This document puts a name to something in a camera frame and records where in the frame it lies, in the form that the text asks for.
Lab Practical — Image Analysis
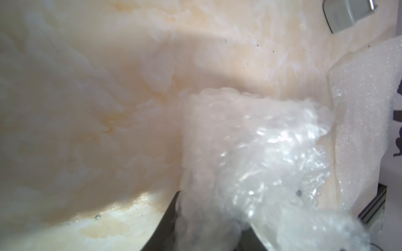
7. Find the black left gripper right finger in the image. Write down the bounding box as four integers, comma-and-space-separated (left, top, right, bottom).
235, 228, 267, 251

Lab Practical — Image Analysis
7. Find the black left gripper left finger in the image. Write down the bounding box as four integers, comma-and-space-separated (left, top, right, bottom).
141, 191, 180, 251

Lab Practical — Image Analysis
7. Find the grey tape dispenser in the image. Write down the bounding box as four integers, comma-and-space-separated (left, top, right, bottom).
322, 0, 377, 34

